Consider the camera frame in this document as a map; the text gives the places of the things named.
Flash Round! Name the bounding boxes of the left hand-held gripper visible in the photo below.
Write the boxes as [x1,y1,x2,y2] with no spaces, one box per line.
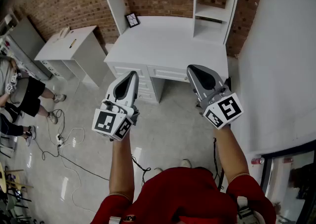
[91,71,141,142]

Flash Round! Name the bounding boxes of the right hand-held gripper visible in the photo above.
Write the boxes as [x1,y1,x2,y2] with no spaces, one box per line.
[187,64,244,130]

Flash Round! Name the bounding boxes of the person's right forearm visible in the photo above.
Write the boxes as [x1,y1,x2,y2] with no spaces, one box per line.
[212,124,250,184]

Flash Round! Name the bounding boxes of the person's left forearm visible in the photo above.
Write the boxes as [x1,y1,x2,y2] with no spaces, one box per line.
[108,131,135,196]

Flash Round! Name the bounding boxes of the white desk with hutch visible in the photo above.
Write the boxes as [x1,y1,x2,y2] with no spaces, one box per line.
[103,15,229,104]

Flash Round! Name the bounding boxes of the white telephone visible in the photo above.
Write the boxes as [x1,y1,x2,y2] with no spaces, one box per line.
[58,27,72,39]

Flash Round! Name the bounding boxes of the white power strip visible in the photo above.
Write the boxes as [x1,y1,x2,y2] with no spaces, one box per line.
[55,133,65,148]

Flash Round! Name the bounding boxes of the person's red shirt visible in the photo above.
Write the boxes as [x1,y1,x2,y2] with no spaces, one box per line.
[90,167,277,224]

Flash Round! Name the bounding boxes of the wooden chair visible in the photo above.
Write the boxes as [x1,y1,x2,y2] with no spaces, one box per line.
[0,162,34,224]

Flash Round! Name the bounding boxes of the black picture frame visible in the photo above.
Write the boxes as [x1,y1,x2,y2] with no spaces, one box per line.
[124,12,141,29]

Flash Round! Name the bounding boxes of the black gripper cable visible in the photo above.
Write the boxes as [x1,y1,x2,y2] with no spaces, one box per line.
[213,138,226,191]
[131,155,152,187]

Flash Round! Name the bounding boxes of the white floor cable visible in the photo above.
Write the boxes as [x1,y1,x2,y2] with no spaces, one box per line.
[58,126,98,215]

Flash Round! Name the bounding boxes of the black floor cable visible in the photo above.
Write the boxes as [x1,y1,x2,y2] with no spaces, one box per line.
[34,108,111,182]

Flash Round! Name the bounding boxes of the grey harness strap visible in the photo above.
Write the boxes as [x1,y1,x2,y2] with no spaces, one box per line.
[236,195,259,224]

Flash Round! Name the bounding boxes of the harness strap buckle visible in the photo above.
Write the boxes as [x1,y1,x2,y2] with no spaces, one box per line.
[108,214,136,224]

